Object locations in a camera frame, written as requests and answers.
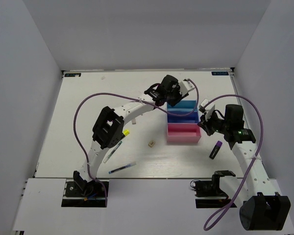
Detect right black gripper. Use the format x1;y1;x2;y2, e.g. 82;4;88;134
197;110;229;136

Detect yellow cap black highlighter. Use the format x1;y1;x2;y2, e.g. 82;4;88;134
123;130;130;136

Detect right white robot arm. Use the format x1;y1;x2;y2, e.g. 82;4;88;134
198;100;291;231

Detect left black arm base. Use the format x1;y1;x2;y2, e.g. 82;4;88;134
61;181;106;208

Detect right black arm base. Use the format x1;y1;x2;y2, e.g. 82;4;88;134
190;170;236;209

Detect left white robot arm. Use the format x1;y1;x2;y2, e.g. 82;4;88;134
73;75;195;195

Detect purple cap black highlighter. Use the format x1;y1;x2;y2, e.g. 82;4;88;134
209;141;222;160

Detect three-colour compartment box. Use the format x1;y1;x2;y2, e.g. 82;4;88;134
167;100;201;144

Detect right blue corner label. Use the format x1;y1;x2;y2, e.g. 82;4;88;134
211;71;229;76

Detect blue corner label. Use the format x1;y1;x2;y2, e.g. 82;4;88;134
64;73;81;77
211;71;229;76

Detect small beige eraser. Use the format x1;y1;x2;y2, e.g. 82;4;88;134
148;141;155;147

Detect green clear pen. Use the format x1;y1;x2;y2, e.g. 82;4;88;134
103;141;123;164

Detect blue clear pen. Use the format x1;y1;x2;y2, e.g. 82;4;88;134
108;162;136;174

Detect left blue corner label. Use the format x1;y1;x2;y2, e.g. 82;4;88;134
64;73;81;77

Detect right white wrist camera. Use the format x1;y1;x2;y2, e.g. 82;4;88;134
198;99;215;121

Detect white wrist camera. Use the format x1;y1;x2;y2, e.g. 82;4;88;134
179;79;195;96
198;99;215;121

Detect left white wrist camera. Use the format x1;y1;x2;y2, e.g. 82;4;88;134
179;79;195;96

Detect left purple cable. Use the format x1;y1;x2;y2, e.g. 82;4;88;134
73;78;199;208

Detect purple cable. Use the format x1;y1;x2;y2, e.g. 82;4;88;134
73;78;199;208
202;94;264;231

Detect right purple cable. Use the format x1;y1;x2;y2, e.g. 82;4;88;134
202;94;264;231

